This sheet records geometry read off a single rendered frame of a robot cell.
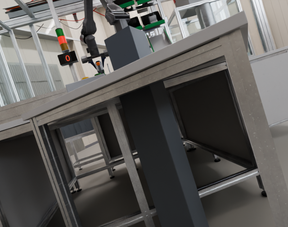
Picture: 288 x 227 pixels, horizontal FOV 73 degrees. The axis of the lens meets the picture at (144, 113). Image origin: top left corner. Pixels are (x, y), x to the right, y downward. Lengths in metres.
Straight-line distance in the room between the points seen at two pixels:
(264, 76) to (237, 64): 1.78
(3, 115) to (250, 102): 1.16
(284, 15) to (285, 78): 6.28
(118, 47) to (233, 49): 0.51
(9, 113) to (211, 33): 1.08
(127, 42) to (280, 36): 7.83
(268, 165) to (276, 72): 1.88
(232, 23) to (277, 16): 8.10
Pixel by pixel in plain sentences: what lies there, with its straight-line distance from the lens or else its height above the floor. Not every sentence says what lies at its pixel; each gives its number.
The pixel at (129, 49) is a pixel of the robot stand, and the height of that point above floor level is 0.97.
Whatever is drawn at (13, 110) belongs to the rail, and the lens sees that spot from 1.26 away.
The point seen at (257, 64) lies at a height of 0.77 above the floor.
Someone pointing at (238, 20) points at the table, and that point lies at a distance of 0.51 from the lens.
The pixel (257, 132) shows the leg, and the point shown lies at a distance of 0.54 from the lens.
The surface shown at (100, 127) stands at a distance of 2.78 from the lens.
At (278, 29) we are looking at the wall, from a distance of 8.53.
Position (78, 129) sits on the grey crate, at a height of 0.68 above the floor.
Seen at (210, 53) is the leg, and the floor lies 0.80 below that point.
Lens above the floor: 0.73
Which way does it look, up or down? 2 degrees down
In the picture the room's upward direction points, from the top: 18 degrees counter-clockwise
